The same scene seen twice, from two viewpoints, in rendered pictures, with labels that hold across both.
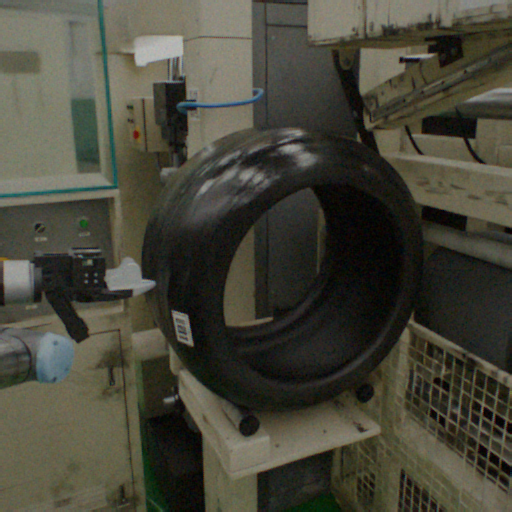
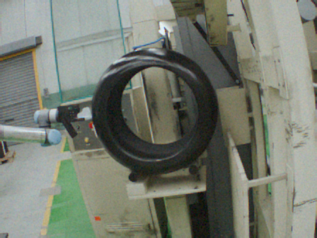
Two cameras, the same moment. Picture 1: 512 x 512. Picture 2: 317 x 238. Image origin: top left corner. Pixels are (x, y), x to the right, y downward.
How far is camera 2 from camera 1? 0.96 m
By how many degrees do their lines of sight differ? 34
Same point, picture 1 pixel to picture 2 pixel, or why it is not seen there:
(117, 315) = not seen: hidden behind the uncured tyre
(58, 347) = (53, 132)
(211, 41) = (136, 24)
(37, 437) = (110, 196)
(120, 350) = not seen: hidden behind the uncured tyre
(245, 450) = (132, 188)
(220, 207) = (101, 82)
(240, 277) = (165, 122)
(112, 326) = not seen: hidden behind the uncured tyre
